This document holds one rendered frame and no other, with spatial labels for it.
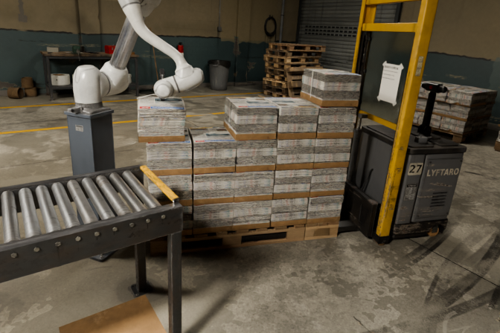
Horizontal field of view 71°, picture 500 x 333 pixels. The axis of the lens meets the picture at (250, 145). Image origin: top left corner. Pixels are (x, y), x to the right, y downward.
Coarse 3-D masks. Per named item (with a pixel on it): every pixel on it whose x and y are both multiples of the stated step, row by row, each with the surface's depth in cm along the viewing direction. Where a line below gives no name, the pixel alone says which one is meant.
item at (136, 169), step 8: (120, 168) 185; (128, 168) 186; (136, 168) 187; (72, 176) 172; (80, 176) 172; (88, 176) 173; (96, 176) 175; (136, 176) 188; (16, 184) 160; (24, 184) 160; (32, 184) 161; (40, 184) 161; (48, 184) 163; (64, 184) 167; (80, 184) 172; (96, 184) 176; (112, 184) 181; (128, 184) 186; (0, 192) 153; (16, 192) 157; (32, 192) 160; (0, 200) 154; (16, 200) 158; (72, 200) 172; (0, 208) 155; (16, 208) 158
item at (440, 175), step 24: (360, 144) 316; (384, 144) 284; (408, 144) 262; (432, 144) 270; (456, 144) 272; (360, 168) 317; (384, 168) 284; (408, 168) 259; (432, 168) 265; (456, 168) 271; (408, 192) 266; (432, 192) 273; (408, 216) 274; (432, 216) 282
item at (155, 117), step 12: (144, 108) 210; (156, 108) 212; (168, 108) 214; (180, 108) 217; (144, 120) 213; (156, 120) 215; (168, 120) 217; (180, 120) 219; (144, 132) 216; (156, 132) 218; (168, 132) 221; (180, 132) 223
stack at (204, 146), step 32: (192, 128) 258; (224, 128) 262; (160, 160) 224; (192, 160) 237; (224, 160) 235; (256, 160) 242; (288, 160) 248; (160, 192) 230; (192, 192) 237; (224, 192) 243; (256, 192) 250; (288, 192) 257; (192, 224) 245; (224, 224) 251
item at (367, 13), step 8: (368, 8) 286; (360, 16) 285; (368, 16) 288; (360, 24) 286; (360, 32) 286; (360, 40) 289; (360, 48) 289; (360, 56) 290; (360, 64) 298; (352, 72) 299; (360, 72) 294; (360, 88) 299; (352, 144) 316
